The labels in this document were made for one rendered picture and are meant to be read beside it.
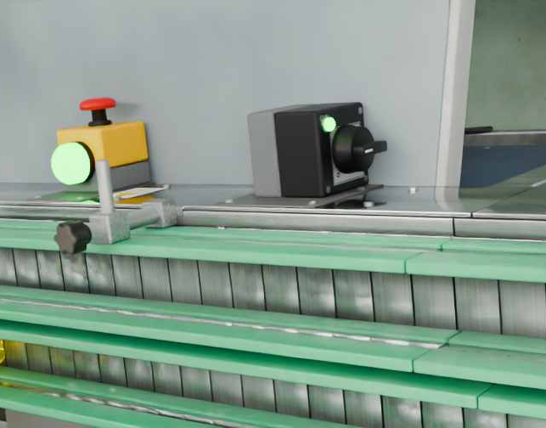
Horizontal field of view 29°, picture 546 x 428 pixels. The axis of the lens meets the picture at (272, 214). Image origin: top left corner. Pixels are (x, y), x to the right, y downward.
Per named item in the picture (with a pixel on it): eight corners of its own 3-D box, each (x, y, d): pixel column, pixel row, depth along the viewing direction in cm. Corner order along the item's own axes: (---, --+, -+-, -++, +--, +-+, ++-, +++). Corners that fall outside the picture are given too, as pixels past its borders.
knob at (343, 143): (359, 169, 100) (391, 169, 98) (333, 177, 96) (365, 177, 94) (356, 121, 99) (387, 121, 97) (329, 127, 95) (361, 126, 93)
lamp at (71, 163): (69, 182, 116) (47, 187, 114) (64, 141, 116) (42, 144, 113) (98, 182, 114) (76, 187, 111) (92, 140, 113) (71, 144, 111)
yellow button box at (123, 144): (110, 182, 123) (62, 193, 117) (103, 117, 122) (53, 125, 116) (154, 182, 119) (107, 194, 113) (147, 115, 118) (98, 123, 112)
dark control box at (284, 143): (304, 183, 107) (253, 198, 100) (297, 104, 105) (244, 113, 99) (374, 183, 102) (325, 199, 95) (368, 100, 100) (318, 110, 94)
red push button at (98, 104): (74, 132, 117) (70, 100, 116) (101, 126, 120) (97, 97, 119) (100, 131, 114) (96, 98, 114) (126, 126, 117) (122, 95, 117)
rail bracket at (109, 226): (155, 223, 102) (49, 254, 92) (146, 148, 101) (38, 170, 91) (186, 224, 100) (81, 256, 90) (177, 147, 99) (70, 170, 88)
